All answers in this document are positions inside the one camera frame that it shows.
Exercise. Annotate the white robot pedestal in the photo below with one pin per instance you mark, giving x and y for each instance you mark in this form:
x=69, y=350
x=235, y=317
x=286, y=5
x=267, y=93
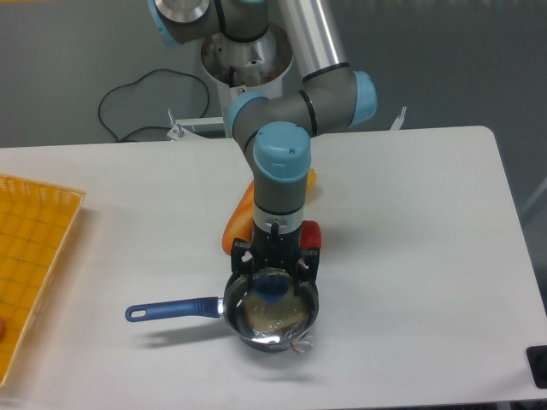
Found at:
x=297, y=74

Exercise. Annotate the wrapped bread slice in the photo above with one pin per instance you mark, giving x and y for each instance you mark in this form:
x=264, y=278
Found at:
x=274, y=327

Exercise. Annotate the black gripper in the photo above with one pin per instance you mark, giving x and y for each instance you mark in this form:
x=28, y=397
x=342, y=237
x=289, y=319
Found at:
x=282, y=251

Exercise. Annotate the orange baguette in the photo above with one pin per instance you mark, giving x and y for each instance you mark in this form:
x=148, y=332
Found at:
x=240, y=225

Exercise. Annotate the black corner device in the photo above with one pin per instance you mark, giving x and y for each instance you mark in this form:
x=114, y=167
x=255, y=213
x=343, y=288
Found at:
x=537, y=359

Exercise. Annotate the yellow bell pepper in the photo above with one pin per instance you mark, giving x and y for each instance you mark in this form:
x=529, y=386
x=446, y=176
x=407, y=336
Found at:
x=312, y=177

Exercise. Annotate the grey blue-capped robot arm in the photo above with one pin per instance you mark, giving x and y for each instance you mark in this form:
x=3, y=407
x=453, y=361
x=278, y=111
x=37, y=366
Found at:
x=275, y=137

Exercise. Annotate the glass lid with blue knob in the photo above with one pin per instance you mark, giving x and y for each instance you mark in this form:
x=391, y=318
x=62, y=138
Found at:
x=271, y=284

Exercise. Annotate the black saucepan with blue handle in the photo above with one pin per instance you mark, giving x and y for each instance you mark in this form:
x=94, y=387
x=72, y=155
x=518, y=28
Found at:
x=207, y=307

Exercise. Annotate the yellow woven basket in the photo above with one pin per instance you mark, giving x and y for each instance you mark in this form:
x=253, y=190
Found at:
x=36, y=219

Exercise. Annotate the red bell pepper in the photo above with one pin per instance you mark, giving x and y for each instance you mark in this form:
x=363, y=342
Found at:
x=311, y=237

